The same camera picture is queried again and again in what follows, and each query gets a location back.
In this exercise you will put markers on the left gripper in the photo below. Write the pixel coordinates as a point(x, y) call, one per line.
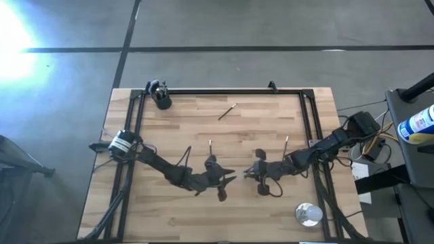
point(213, 176)

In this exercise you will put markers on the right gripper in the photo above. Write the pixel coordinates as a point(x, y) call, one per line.
point(269, 169)

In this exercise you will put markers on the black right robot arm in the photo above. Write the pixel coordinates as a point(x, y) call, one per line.
point(325, 145)

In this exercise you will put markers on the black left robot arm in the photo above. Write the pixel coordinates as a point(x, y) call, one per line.
point(159, 164)

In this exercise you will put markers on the black mesh pen cup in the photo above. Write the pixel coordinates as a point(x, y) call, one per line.
point(164, 103)

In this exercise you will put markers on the white paper sheet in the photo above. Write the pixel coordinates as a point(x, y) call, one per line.
point(360, 171)

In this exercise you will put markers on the black power supply box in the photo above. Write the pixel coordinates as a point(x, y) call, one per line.
point(373, 153)

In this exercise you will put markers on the grey metal cart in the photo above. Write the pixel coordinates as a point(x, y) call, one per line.
point(417, 162)

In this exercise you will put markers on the blue white spray can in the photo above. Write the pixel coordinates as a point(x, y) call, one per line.
point(418, 122)

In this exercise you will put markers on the black pole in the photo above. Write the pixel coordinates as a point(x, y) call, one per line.
point(418, 88)

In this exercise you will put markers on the dark chair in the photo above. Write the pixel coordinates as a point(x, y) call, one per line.
point(17, 189)

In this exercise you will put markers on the black aluminium table frame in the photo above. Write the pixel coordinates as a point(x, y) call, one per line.
point(237, 91)

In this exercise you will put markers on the black diagonal frame strut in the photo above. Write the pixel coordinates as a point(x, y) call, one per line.
point(108, 213)
point(335, 210)

